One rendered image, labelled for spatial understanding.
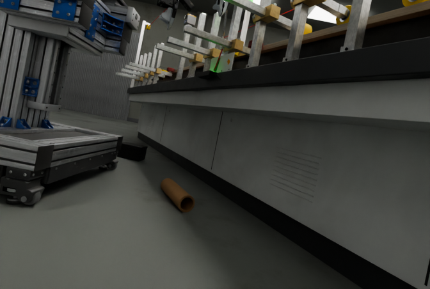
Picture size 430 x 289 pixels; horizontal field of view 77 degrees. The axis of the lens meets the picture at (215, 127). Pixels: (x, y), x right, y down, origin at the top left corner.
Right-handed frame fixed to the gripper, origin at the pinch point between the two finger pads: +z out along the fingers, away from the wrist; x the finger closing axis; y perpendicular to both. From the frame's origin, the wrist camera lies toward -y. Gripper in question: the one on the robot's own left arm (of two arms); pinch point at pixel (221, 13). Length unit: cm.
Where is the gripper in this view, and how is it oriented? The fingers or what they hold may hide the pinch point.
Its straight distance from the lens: 154.9
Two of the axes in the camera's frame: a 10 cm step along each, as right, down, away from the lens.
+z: -1.9, 9.8, 0.1
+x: -6.6, -1.2, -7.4
